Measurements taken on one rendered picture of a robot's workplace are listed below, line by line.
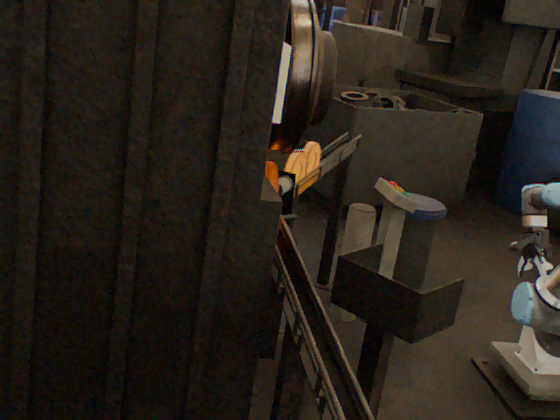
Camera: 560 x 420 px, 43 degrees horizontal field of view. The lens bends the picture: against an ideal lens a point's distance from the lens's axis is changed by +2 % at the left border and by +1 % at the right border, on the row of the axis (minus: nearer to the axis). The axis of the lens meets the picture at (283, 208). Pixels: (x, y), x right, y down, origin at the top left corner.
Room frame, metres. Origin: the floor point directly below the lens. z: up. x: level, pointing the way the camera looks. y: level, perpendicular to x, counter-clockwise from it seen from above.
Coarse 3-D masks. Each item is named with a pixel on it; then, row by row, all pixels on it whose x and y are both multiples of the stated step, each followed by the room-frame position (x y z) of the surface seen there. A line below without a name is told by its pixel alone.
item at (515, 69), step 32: (448, 0) 5.78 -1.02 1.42; (480, 0) 5.68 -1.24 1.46; (512, 0) 5.24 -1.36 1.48; (544, 0) 5.43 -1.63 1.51; (416, 32) 6.00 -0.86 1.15; (448, 32) 5.71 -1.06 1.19; (480, 32) 5.73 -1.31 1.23; (512, 32) 5.73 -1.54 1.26; (544, 32) 5.91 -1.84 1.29; (480, 64) 5.90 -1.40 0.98; (512, 64) 5.76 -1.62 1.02; (544, 64) 5.97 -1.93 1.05; (448, 96) 5.47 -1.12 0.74; (480, 96) 5.49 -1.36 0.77; (512, 96) 5.82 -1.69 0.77; (480, 128) 5.65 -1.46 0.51; (480, 160) 5.69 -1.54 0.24
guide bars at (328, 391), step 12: (276, 252) 1.64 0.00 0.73; (276, 264) 1.70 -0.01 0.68; (288, 288) 1.47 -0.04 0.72; (288, 300) 1.53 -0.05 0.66; (300, 312) 1.37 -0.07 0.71; (300, 324) 1.43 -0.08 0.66; (300, 336) 1.39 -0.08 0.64; (312, 336) 1.29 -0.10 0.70; (300, 348) 1.39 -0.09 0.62; (312, 348) 1.24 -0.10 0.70; (312, 360) 1.30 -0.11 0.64; (324, 372) 1.17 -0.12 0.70; (324, 384) 1.14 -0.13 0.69; (324, 396) 1.19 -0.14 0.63; (336, 408) 1.07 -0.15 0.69
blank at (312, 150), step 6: (306, 144) 2.71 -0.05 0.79; (312, 144) 2.71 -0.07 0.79; (318, 144) 2.75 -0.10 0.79; (306, 150) 2.68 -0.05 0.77; (312, 150) 2.69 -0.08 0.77; (318, 150) 2.76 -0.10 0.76; (306, 156) 2.67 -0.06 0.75; (312, 156) 2.70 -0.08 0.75; (318, 156) 2.77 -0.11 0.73; (306, 162) 2.66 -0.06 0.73; (312, 162) 2.76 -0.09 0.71; (318, 162) 2.79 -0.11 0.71; (306, 168) 2.66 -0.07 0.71; (312, 168) 2.74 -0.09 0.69; (306, 174) 2.67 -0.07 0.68
